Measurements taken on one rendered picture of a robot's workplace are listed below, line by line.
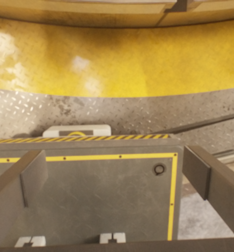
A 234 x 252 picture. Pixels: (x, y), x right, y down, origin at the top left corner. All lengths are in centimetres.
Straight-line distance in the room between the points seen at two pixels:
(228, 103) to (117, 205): 67
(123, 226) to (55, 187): 25
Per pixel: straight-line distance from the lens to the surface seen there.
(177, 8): 63
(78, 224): 67
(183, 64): 86
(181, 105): 87
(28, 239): 73
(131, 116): 82
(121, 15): 69
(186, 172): 17
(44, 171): 17
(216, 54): 92
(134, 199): 60
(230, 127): 100
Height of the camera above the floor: 80
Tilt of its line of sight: 75 degrees down
